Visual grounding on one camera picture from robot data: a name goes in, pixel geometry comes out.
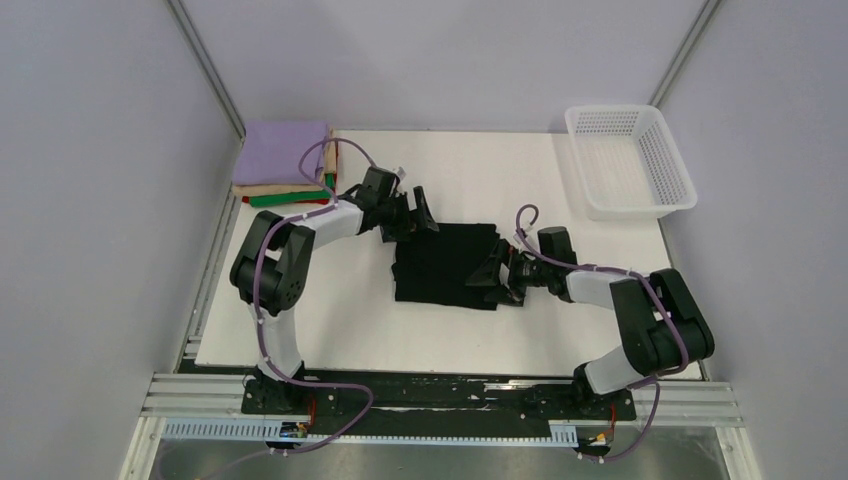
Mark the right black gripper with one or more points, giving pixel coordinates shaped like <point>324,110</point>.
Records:
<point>488,274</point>

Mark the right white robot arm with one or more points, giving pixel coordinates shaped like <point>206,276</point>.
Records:
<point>661,328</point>

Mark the white slotted cable duct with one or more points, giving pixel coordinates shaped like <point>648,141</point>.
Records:
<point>555,435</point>

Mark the aluminium frame rail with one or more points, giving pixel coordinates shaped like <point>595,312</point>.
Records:
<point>682,402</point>

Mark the folded green t shirt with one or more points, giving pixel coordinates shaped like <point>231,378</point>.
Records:
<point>260,196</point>

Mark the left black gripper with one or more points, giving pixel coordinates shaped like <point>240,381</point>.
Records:
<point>412,221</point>

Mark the black t shirt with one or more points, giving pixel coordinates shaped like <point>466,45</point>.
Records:
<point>433,267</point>

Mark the folded purple t shirt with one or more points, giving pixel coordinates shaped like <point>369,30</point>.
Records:
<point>272,151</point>

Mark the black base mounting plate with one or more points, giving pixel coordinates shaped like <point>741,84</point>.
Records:
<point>421,403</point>

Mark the folded beige t shirt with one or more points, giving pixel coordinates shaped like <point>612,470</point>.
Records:
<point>312,164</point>

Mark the folded red t shirt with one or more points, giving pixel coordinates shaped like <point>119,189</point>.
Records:
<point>329,175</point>

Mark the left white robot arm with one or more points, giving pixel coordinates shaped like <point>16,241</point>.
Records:
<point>271,268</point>

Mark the white plastic laundry basket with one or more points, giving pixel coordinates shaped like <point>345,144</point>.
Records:
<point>627,162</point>

